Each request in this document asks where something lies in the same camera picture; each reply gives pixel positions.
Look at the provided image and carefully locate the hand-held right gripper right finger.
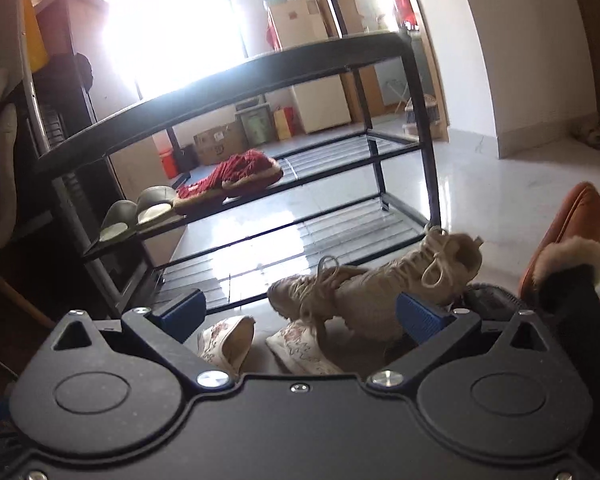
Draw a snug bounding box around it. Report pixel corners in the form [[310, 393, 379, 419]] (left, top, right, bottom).
[[363, 290, 552, 391]]

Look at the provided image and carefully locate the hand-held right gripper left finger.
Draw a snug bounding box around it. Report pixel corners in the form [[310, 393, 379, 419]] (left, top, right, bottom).
[[52, 287, 239, 391]]

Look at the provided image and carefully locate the red knitted slipper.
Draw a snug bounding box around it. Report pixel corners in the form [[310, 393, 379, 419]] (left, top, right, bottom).
[[174, 165, 231, 212], [222, 149, 284, 197]]

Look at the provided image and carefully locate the black metal shoe rack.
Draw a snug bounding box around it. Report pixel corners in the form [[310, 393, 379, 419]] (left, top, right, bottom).
[[35, 27, 443, 317]]

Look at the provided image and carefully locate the beige chunky sneaker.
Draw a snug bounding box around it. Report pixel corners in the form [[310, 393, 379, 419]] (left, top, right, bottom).
[[340, 225, 483, 311], [267, 255, 406, 342]]

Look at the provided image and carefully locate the white embroidered shoe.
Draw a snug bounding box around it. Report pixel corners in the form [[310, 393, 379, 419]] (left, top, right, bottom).
[[197, 315, 257, 376], [265, 320, 346, 376]]

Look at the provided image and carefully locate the black rubber slipper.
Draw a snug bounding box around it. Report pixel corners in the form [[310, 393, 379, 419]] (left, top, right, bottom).
[[455, 282, 526, 321]]

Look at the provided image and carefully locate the red bucket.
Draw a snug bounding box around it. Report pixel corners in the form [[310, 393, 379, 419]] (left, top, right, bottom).
[[160, 147, 180, 178]]

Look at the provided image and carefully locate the person's right leg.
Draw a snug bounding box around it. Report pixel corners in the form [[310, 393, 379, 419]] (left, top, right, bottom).
[[537, 265, 600, 441]]

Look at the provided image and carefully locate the cardboard box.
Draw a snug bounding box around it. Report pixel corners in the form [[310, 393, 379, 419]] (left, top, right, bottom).
[[194, 122, 251, 166]]

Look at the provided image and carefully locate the person's right brown fur boot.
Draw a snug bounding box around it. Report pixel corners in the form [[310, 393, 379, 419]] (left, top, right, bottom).
[[517, 181, 600, 306]]

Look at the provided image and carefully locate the green framed picture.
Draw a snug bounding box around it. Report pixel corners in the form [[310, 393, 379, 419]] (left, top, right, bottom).
[[235, 105, 273, 146]]

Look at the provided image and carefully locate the yellow gift bag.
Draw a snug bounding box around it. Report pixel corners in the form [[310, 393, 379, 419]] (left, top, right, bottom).
[[272, 106, 296, 141]]

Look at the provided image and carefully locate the wooden wardrobe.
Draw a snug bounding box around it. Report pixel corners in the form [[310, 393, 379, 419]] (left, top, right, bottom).
[[330, 0, 396, 116]]

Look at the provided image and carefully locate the white cabinet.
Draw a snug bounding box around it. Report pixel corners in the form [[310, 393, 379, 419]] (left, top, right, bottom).
[[267, 0, 353, 133]]

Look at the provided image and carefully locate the cream chair with wooden legs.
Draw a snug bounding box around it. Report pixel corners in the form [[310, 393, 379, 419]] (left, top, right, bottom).
[[0, 67, 56, 328]]

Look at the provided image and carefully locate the pale cloth bundle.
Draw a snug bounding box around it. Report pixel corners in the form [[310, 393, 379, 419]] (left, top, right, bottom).
[[572, 115, 600, 151]]

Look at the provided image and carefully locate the black cloth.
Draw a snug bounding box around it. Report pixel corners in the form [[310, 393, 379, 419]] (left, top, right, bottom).
[[45, 52, 93, 86]]

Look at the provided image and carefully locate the light wooden cabinet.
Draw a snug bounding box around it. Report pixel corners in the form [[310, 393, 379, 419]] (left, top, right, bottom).
[[32, 0, 191, 261]]

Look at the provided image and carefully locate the white wire drying rack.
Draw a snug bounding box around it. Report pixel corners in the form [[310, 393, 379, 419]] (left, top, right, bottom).
[[387, 80, 411, 111]]

